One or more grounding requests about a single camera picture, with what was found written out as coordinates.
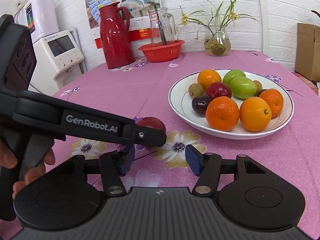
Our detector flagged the red plum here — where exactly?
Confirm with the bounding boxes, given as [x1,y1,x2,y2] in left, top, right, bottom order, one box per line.
[137,116,167,149]
[207,82,232,100]

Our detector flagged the large rough mandarin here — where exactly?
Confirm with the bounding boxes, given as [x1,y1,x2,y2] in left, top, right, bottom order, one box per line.
[206,96,240,132]

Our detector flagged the small rough mandarin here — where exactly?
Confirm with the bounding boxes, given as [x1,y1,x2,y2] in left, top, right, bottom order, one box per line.
[259,88,284,118]

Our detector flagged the person's left hand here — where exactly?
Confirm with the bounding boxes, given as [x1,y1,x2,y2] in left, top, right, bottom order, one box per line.
[0,141,56,200]

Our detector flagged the white plate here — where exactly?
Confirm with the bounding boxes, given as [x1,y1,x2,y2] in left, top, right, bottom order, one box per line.
[168,71,295,140]

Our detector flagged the dark plum left plate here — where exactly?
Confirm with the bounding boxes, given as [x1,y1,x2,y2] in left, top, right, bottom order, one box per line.
[191,95,212,117]

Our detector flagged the dark plum plate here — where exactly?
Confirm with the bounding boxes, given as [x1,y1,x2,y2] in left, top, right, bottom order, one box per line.
[257,89,266,97]
[191,95,212,117]

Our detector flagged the white appliance with screen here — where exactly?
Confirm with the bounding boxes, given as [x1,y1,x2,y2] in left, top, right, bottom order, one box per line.
[28,30,84,96]

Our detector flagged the kiwi left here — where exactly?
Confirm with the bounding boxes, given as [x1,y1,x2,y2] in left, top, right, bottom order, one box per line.
[188,83,205,99]

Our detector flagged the kiwi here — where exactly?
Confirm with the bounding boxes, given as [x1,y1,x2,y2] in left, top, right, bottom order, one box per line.
[188,83,205,99]
[253,80,263,96]

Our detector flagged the smooth orange front plate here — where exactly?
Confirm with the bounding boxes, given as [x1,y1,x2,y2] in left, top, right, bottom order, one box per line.
[240,97,272,132]

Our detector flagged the smooth orange plate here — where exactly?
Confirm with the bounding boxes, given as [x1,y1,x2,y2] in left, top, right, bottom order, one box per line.
[240,97,272,132]
[197,69,221,91]

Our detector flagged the red plastic basket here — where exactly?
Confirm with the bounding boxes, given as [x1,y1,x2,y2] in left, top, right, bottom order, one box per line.
[138,40,185,63]

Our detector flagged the green apple front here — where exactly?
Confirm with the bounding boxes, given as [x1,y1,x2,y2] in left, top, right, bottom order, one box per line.
[229,76,257,99]

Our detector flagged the green apple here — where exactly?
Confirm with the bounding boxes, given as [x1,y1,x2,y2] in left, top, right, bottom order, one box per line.
[222,69,246,86]
[229,76,257,99]

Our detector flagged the smooth orange back plate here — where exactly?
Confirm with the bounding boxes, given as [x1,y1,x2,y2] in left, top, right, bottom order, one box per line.
[197,69,221,91]

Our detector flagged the pink floral tablecloth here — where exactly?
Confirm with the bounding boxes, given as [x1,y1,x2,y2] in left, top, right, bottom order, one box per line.
[56,51,319,238]

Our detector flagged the dark plum right plate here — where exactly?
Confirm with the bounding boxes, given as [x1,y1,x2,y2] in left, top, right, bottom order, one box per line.
[257,89,266,97]

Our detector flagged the green apple back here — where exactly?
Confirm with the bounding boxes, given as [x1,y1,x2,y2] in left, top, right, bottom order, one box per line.
[222,69,246,86]

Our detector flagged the kiwi right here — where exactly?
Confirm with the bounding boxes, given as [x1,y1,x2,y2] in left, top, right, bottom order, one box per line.
[253,80,263,96]

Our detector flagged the black utensil in pitcher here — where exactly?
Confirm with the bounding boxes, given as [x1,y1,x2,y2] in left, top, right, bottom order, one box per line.
[154,5,167,46]

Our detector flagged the white water purifier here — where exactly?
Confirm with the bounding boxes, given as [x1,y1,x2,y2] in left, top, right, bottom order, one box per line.
[14,0,59,43]

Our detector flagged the clear glass pitcher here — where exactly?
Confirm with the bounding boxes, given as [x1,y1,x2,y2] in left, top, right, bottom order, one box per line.
[148,8,176,45]

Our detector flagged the red thermos jug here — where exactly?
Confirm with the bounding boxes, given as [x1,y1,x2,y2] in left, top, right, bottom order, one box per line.
[99,2,135,69]

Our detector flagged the glass vase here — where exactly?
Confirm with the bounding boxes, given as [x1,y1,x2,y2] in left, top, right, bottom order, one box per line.
[204,25,231,56]

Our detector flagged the green plant yellow flowers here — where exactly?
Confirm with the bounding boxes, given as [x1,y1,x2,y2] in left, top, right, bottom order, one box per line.
[178,0,258,40]

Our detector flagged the plaid cloth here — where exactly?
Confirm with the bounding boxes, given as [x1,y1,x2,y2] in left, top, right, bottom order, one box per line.
[293,73,318,95]

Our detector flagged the cardboard box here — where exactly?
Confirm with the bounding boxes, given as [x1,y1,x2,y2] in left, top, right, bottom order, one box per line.
[295,23,320,82]

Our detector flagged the wall calendar poster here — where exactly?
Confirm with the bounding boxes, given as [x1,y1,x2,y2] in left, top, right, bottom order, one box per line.
[85,0,161,49]

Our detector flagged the white wall pipe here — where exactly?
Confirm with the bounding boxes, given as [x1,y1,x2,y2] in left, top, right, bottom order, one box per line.
[259,0,269,55]

